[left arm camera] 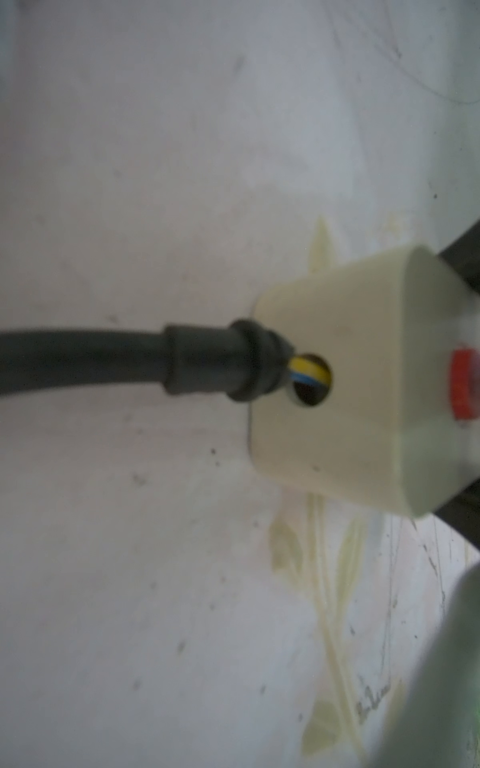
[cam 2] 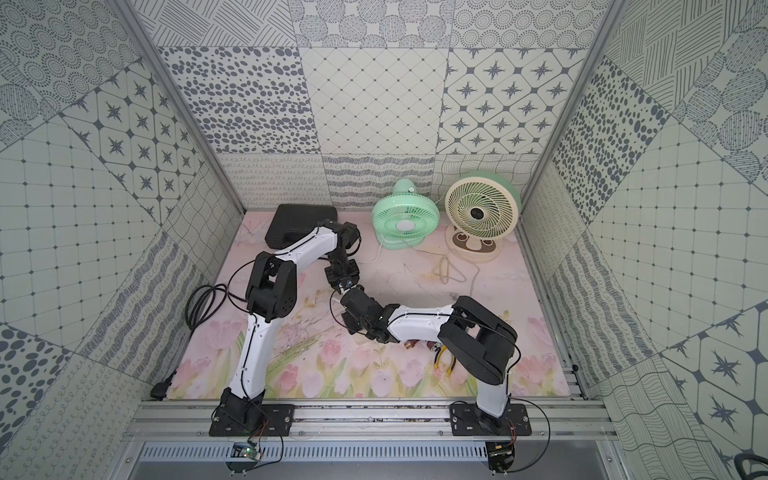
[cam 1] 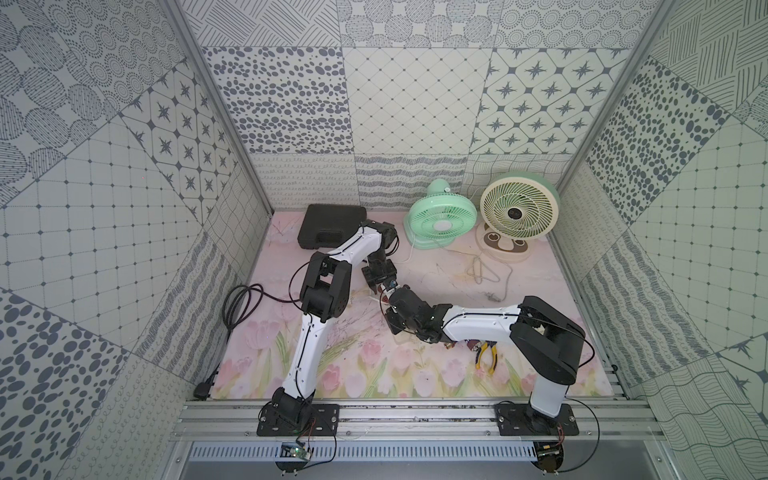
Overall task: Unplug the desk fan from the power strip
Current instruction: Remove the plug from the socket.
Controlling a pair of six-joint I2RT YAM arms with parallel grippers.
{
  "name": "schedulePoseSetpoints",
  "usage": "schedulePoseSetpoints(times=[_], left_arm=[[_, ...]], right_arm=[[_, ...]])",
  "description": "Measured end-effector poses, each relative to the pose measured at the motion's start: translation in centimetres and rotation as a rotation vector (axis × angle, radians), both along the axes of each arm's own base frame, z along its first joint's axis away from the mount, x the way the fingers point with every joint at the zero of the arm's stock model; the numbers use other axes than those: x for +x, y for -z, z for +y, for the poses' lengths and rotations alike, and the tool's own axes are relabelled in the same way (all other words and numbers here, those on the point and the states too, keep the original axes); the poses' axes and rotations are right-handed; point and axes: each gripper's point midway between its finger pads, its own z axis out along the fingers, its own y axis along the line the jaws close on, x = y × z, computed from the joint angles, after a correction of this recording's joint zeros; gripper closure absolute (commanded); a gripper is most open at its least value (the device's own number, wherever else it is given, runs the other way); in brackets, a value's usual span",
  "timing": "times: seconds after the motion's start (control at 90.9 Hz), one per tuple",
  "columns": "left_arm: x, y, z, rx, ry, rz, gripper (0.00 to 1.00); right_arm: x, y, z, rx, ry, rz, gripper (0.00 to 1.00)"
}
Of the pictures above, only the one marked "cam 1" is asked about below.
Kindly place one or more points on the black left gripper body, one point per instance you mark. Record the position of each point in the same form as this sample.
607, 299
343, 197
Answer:
377, 278

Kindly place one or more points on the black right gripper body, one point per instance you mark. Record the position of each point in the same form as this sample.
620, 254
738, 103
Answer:
397, 323

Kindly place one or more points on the cream power strip red sockets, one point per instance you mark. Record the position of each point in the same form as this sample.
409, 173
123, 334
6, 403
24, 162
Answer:
384, 297

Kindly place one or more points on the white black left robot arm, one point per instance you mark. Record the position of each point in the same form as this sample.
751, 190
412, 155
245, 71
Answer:
324, 296

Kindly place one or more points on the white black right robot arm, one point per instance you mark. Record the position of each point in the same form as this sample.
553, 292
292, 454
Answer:
551, 342

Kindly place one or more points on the green desk fan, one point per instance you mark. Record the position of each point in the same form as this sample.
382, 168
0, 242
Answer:
438, 218

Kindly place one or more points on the cream round desk fan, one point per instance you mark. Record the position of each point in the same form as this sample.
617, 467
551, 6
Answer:
517, 208

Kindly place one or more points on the black plastic tool case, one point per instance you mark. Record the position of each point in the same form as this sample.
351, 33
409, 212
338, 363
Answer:
329, 225

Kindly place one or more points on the yellow handled pliers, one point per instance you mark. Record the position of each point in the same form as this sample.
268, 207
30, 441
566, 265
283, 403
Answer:
486, 357

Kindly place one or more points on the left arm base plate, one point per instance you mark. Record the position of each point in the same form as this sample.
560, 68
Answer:
315, 420

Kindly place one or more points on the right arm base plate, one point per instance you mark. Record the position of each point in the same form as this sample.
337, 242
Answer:
517, 419

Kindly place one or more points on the aluminium mounting rail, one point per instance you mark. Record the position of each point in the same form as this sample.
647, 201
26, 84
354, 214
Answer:
379, 419

